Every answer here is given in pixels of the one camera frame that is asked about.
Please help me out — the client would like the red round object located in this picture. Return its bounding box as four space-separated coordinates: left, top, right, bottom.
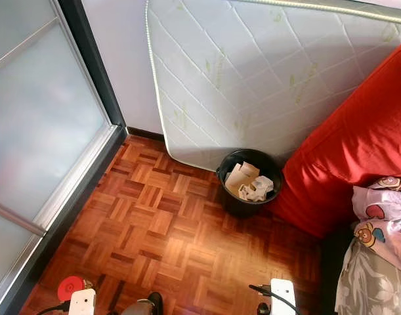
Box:
57 275 94 303

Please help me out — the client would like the black waste bin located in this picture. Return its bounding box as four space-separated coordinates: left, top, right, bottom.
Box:
217 149 284 219

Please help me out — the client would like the beige floral bed sheet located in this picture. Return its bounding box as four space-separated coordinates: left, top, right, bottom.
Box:
335 236 401 315

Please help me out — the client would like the crumpled white paper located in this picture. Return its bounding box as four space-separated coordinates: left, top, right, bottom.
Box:
240 176 275 202

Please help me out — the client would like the brown cardboard piece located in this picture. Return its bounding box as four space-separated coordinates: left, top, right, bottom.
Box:
225 161 261 196

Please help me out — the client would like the pink cartoon print blanket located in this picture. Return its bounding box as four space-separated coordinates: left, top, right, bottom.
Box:
350 176 401 263

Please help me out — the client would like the large red cushion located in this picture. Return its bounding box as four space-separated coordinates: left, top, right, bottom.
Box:
268 41 401 240

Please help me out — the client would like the white quilted mattress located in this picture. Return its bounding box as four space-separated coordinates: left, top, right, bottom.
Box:
146 0 401 173

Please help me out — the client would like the frosted glass sliding door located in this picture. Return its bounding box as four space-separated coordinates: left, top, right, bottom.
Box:
0 0 129 315

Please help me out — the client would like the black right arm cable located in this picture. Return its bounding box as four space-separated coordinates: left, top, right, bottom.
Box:
249 283 298 315

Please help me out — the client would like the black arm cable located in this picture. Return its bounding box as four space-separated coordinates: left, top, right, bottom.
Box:
37 301 73 315
249 283 298 315

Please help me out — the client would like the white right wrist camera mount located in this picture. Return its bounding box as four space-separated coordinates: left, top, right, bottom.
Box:
270 278 297 315

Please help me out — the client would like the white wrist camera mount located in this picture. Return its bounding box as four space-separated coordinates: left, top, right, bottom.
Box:
270 278 297 315
69 289 98 315

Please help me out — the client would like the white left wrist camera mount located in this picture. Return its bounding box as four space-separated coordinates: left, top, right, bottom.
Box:
69 289 98 315

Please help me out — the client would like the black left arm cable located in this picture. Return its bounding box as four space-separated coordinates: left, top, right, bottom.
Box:
37 301 73 315

